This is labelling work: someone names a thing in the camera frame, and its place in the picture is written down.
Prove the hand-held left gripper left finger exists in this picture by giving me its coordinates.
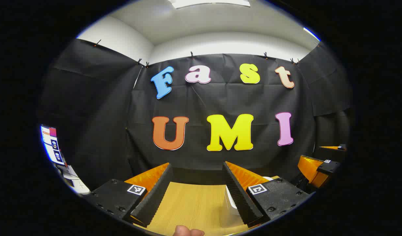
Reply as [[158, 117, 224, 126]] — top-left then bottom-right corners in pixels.
[[84, 162, 174, 228]]

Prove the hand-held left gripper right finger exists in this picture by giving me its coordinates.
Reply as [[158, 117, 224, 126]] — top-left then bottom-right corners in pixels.
[[222, 161, 315, 229]]

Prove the white desktop garbage bin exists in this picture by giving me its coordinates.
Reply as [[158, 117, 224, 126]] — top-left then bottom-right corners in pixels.
[[224, 176, 274, 217]]

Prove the wooden desktop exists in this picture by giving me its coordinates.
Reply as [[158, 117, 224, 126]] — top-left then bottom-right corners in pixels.
[[134, 176, 280, 236]]

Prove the ceiling light panel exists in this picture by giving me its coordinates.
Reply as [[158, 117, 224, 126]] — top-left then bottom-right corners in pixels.
[[168, 0, 251, 9]]

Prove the white device with cables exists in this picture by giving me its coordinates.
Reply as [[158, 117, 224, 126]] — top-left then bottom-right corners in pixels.
[[57, 164, 90, 194]]

